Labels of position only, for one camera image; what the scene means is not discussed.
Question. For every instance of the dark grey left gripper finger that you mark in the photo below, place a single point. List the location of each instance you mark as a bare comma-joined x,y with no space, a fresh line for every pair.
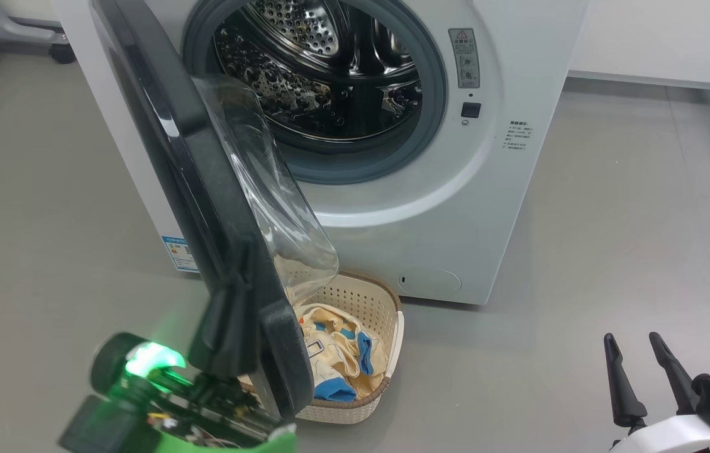
229,333

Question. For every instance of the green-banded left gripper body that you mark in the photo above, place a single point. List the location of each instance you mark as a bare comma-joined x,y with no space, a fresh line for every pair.
279,437

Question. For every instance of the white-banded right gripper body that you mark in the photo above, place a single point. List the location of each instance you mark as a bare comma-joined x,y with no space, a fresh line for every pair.
675,437

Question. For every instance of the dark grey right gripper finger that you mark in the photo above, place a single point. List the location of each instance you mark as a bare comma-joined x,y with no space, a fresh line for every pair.
675,384
622,396

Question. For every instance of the cream garment with blue trim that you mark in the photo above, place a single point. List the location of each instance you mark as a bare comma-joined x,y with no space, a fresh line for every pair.
339,327

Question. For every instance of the washing machine door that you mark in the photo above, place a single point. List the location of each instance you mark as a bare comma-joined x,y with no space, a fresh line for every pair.
204,189

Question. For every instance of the white front-load washing machine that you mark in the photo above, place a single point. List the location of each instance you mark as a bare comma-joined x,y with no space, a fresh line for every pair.
518,189

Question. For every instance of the steel washing machine drum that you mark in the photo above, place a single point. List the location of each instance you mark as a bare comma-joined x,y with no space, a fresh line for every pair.
304,69

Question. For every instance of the blue energy label sticker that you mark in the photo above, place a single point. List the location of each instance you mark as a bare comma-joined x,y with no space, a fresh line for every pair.
180,255

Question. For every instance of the cream perforated laundry basket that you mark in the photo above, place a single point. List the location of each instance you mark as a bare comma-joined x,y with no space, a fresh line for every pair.
361,296

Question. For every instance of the round filter cover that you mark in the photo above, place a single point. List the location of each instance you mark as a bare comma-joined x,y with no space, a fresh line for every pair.
430,281

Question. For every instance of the grey warning sticker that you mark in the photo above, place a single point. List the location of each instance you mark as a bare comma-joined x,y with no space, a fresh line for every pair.
465,56

